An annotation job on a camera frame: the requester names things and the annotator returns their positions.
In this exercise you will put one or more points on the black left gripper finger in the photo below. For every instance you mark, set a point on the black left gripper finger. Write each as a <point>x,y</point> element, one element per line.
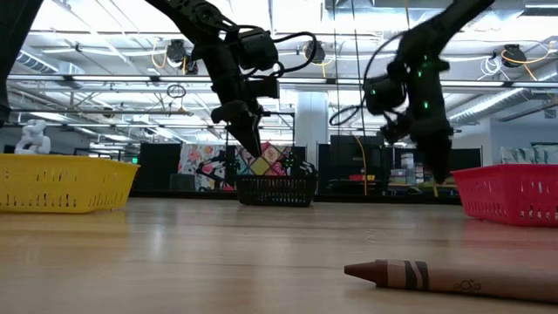
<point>237,131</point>
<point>254,137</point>

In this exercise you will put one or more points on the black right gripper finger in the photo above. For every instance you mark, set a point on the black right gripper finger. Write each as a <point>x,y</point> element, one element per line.
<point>444,159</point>
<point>429,157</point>

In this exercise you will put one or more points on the black background robot arm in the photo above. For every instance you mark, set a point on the black background robot arm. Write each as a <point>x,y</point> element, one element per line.
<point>305,168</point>
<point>213,168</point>

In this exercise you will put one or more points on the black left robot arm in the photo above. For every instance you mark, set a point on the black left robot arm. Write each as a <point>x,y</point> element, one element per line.
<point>192,13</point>

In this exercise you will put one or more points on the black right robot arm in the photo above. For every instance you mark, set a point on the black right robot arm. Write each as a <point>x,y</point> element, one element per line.
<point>440,26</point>

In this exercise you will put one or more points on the black divider panel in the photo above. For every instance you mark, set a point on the black divider panel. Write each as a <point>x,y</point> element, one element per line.
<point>159,168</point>
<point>466,158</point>

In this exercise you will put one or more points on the stacked storage bins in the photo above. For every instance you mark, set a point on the stacked storage bins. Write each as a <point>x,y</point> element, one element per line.
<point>407,168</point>

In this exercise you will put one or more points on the colourful patchwork quilt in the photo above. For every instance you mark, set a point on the colourful patchwork quilt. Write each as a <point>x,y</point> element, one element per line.
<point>270,161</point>

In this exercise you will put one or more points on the floral patterned cloth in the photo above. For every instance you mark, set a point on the floral patterned cloth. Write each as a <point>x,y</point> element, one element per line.
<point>192,161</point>

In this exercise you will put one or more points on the white structural column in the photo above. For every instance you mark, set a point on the white structural column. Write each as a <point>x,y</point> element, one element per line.
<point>311,131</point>

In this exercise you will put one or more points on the black plastic basket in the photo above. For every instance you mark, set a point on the black plastic basket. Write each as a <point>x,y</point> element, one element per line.
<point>276,192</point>

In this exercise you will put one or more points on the red and yellow box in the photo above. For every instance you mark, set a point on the red and yellow box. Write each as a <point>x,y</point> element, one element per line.
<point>362,178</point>

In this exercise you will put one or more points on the red plastic basket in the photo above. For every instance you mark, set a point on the red plastic basket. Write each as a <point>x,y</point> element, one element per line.
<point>510,196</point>

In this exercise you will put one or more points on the black cabinet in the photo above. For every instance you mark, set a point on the black cabinet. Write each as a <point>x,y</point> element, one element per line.
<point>344,161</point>

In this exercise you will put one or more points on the teal patterned cloth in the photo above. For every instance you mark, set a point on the teal patterned cloth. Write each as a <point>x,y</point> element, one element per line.
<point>529,154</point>

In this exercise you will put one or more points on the long ceiling light strip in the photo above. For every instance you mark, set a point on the long ceiling light strip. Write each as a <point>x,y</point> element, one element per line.
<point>109,79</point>

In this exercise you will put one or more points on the brown crayon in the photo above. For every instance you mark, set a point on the brown crayon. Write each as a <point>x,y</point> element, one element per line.
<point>457,281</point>

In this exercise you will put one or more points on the yellow plastic basket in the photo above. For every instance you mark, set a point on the yellow plastic basket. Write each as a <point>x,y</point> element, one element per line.
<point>65,183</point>

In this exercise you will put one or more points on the white robot figure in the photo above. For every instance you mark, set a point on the white robot figure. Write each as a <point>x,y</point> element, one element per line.
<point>32,139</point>

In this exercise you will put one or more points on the black robot station frame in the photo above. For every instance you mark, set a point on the black robot station frame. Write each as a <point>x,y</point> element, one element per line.
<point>279,114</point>

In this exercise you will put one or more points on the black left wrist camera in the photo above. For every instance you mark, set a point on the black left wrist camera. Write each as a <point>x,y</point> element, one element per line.
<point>258,49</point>

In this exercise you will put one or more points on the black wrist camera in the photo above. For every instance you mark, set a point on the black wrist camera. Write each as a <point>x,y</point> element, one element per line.
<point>383,95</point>
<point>258,49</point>

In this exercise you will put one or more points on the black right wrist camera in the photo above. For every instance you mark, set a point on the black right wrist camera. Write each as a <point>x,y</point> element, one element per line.
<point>383,95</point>

